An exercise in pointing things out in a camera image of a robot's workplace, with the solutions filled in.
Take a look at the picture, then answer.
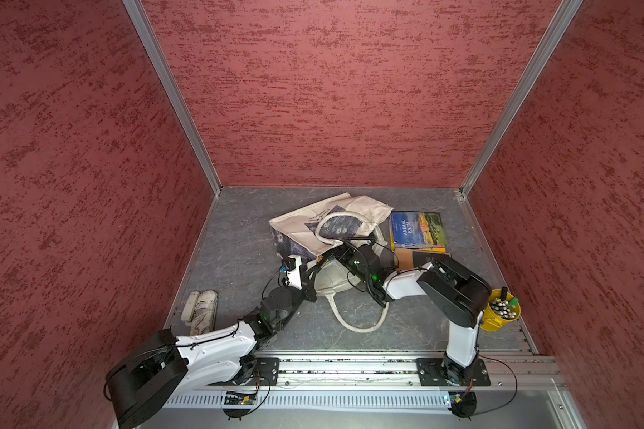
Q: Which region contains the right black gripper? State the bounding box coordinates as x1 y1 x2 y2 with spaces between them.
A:
333 241 372 285

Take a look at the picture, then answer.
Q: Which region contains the blue green landscape book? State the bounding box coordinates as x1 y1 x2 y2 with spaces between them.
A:
390 211 447 247

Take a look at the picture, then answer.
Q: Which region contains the cream canvas tote bag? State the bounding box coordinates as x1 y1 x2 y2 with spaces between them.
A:
268 192 393 334

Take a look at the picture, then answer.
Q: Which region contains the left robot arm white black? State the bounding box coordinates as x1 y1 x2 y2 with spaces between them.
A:
103 264 318 428

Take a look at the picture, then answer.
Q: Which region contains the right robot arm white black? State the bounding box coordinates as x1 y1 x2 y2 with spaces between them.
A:
337 240 492 385

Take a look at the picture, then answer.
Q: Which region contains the white rolled cloth object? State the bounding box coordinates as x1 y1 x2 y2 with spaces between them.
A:
181 291 218 336

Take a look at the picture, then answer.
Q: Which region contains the yellow cup with batteries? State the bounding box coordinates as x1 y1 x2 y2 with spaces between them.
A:
481 287 522 332

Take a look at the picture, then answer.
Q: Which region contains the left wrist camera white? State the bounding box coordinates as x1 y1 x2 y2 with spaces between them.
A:
279 255 302 290

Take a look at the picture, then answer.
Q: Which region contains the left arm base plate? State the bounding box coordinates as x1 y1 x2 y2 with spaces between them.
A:
211 357 280 387

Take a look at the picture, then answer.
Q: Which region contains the aluminium front rail frame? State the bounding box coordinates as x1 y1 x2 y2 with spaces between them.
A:
162 352 585 428

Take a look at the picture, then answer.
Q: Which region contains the left circuit board with wires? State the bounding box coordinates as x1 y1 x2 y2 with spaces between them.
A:
221 391 260 420

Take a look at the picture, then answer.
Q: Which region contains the circuit board with wires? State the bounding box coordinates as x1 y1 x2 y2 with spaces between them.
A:
221 391 260 420
448 391 478 419

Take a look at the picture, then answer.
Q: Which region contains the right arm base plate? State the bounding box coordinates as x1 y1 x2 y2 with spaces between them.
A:
415 356 492 387

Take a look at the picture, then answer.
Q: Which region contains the right circuit board with wires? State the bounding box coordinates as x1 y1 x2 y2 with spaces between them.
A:
448 391 478 419

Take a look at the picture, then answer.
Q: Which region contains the right corner aluminium post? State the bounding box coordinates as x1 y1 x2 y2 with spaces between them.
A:
460 0 583 201

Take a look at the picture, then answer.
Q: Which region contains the corner aluminium post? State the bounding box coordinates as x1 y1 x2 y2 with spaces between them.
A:
123 0 223 197
460 0 583 201

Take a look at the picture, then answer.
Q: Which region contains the left corner aluminium post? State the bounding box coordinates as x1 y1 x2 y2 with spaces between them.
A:
123 0 223 197

